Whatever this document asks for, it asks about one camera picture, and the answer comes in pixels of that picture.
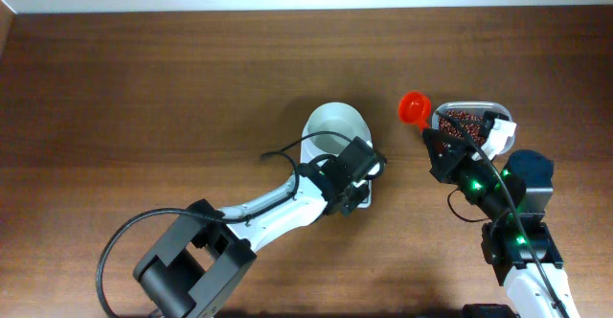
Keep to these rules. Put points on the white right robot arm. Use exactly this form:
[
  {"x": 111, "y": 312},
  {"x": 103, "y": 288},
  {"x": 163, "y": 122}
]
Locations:
[{"x": 516, "y": 241}]

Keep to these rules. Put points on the white round bowl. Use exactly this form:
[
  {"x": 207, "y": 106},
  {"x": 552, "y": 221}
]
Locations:
[{"x": 330, "y": 126}]

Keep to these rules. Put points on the orange measuring scoop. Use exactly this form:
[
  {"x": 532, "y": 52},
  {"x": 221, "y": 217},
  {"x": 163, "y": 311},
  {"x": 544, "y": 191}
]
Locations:
[{"x": 414, "y": 109}]

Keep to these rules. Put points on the clear plastic container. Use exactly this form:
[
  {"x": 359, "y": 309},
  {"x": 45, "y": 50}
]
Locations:
[{"x": 477, "y": 109}]

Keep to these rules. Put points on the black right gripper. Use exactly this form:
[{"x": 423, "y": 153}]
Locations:
[{"x": 450, "y": 166}]

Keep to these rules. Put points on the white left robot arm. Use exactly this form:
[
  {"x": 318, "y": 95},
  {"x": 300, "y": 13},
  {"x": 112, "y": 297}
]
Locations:
[{"x": 192, "y": 269}]

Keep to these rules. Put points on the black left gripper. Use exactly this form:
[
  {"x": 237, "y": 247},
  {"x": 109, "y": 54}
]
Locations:
[{"x": 358, "y": 195}]

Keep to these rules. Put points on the red adzuki beans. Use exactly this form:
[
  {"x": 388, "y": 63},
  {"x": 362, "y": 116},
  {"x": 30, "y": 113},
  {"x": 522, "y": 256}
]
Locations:
[{"x": 471, "y": 123}]

